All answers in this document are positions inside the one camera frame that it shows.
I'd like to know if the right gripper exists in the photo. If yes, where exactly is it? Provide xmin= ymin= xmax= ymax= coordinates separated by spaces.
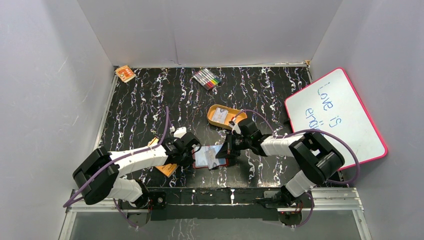
xmin=216 ymin=131 xmax=252 ymax=158

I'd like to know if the red card holder wallet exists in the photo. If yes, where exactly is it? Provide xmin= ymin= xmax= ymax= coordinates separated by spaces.
xmin=192 ymin=144 xmax=229 ymax=170

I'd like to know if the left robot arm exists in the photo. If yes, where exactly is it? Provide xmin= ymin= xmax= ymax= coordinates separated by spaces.
xmin=64 ymin=132 xmax=201 ymax=208

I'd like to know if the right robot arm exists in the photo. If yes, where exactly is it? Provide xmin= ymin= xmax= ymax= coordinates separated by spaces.
xmin=216 ymin=118 xmax=345 ymax=207

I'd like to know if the white card in tray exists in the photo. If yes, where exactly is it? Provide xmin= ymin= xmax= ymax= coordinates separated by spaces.
xmin=211 ymin=107 xmax=229 ymax=124

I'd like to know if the small orange card box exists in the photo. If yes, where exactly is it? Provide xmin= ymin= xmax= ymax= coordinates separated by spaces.
xmin=115 ymin=65 xmax=136 ymax=83

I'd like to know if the orange book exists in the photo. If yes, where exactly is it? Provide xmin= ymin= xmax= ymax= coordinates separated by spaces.
xmin=148 ymin=137 xmax=178 ymax=178

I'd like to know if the orange oval tray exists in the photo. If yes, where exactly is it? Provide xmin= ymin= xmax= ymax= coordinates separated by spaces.
xmin=206 ymin=104 xmax=248 ymax=130

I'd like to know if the pack of coloured markers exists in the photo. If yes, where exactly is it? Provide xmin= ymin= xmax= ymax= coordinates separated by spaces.
xmin=192 ymin=68 xmax=222 ymax=91

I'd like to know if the pink framed whiteboard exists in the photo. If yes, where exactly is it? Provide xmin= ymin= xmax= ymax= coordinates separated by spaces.
xmin=284 ymin=68 xmax=388 ymax=163

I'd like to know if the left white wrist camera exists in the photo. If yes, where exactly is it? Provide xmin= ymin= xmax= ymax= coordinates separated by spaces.
xmin=169 ymin=126 xmax=187 ymax=139

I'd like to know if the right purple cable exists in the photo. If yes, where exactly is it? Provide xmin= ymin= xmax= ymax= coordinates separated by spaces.
xmin=230 ymin=109 xmax=361 ymax=228

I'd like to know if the purple cable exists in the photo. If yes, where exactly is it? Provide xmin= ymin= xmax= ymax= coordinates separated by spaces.
xmin=230 ymin=109 xmax=361 ymax=228
xmin=62 ymin=105 xmax=175 ymax=209

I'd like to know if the black metal base rail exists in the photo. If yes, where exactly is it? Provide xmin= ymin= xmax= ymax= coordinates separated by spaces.
xmin=66 ymin=186 xmax=365 ymax=229

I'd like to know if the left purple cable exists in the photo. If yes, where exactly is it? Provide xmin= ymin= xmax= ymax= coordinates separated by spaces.
xmin=62 ymin=105 xmax=175 ymax=209

